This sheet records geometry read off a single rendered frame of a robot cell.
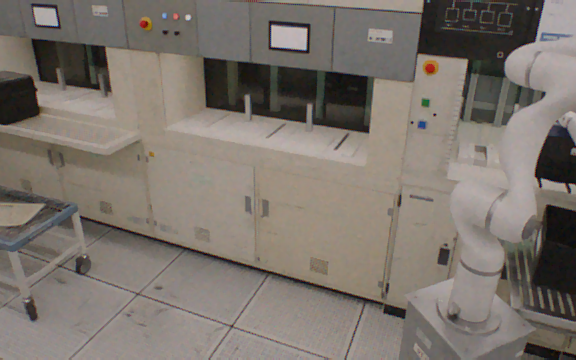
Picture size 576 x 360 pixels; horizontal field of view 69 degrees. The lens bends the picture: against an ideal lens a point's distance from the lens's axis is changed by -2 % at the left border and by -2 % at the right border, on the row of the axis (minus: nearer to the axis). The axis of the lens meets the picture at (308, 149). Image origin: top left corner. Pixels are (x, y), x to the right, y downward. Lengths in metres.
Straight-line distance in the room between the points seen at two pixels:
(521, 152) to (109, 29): 2.09
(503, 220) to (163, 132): 1.88
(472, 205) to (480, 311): 0.34
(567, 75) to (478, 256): 0.52
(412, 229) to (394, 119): 0.56
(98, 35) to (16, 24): 0.64
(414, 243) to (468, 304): 0.85
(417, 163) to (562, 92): 0.94
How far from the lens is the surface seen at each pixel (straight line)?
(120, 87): 2.62
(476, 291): 1.35
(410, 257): 2.24
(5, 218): 2.73
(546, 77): 1.22
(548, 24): 1.83
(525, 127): 1.21
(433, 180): 2.01
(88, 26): 2.67
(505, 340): 1.43
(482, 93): 2.79
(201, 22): 2.18
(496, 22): 1.82
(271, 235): 2.43
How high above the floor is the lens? 1.72
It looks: 24 degrees down
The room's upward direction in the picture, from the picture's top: 2 degrees clockwise
